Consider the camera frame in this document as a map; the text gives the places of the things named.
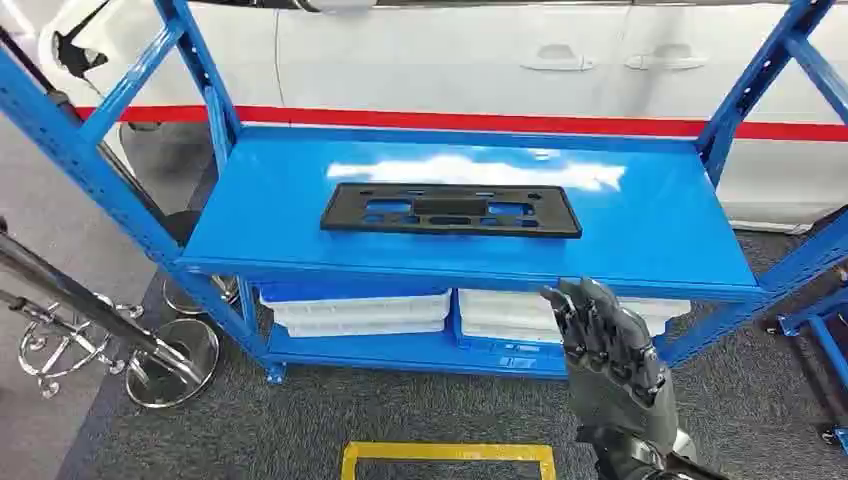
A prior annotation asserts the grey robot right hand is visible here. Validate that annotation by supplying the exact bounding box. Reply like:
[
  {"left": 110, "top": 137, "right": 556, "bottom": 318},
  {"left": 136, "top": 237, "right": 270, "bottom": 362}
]
[{"left": 539, "top": 276, "right": 681, "bottom": 458}]

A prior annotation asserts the black plastic car panel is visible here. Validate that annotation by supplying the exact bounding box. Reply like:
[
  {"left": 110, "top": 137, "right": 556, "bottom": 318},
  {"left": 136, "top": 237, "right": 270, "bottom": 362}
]
[{"left": 320, "top": 182, "right": 584, "bottom": 240}]

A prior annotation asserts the white plastic tray stack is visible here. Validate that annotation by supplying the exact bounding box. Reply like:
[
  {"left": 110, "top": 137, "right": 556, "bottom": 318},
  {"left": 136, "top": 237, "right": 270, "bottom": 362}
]
[
  {"left": 259, "top": 290, "right": 452, "bottom": 339},
  {"left": 457, "top": 288, "right": 694, "bottom": 345}
]

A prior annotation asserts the blue metal shelf rack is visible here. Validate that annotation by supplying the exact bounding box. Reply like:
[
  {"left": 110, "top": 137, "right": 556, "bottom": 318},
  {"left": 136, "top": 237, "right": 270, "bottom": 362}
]
[{"left": 0, "top": 0, "right": 848, "bottom": 387}]

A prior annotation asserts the yellow floor tape square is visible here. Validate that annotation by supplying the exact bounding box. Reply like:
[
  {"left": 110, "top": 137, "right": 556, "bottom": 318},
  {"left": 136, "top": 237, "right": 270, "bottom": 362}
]
[{"left": 340, "top": 441, "right": 558, "bottom": 480}]

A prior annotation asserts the white car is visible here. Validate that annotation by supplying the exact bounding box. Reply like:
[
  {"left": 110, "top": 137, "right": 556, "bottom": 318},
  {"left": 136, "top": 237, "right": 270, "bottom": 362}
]
[{"left": 38, "top": 0, "right": 848, "bottom": 230}]

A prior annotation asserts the chrome round stool base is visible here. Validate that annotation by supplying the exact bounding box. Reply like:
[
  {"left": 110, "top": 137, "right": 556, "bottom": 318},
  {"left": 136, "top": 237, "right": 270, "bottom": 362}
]
[
  {"left": 124, "top": 318, "right": 221, "bottom": 409},
  {"left": 161, "top": 274, "right": 240, "bottom": 317}
]

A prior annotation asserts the chrome five-leg stool base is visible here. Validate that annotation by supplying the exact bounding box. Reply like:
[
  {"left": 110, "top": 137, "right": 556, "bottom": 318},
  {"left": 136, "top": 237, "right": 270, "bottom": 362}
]
[{"left": 17, "top": 293, "right": 145, "bottom": 400}]

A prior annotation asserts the blue wheeled frame cart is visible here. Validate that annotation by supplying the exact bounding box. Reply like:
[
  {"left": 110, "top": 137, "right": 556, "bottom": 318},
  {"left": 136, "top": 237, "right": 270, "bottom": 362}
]
[{"left": 776, "top": 284, "right": 848, "bottom": 453}]

